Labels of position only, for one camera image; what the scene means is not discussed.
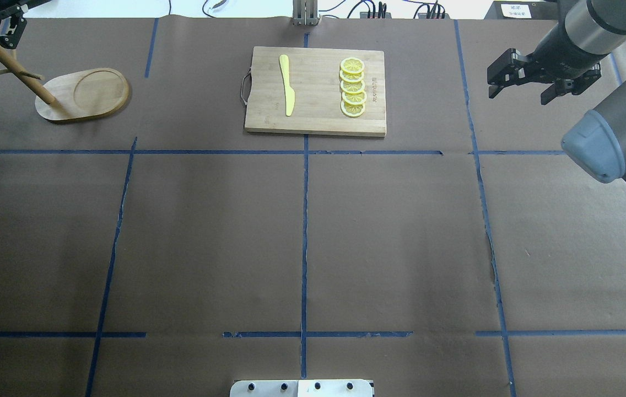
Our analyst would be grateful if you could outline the wooden cup rack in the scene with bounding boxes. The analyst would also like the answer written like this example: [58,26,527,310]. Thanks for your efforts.
[0,45,130,124]

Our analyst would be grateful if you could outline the aluminium frame post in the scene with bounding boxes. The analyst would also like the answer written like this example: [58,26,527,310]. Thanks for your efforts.
[292,0,320,26]

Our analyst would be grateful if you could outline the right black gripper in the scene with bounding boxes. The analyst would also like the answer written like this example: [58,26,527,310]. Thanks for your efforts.
[487,47,603,105]

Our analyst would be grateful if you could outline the bamboo cutting board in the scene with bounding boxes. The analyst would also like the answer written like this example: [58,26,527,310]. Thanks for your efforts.
[244,47,387,138]

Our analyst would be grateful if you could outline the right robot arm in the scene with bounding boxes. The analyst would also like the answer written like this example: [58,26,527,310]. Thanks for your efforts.
[487,1,626,184]

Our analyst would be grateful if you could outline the yellow plastic knife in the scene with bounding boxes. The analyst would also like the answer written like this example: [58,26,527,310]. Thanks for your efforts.
[279,53,295,116]

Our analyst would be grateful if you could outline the lemon slice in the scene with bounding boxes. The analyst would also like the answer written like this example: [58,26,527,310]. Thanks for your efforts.
[340,100,366,118]
[340,81,366,94]
[339,70,364,84]
[339,56,365,75]
[341,91,368,106]

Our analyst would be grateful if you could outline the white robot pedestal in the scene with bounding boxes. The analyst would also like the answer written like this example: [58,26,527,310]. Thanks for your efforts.
[229,378,375,396]

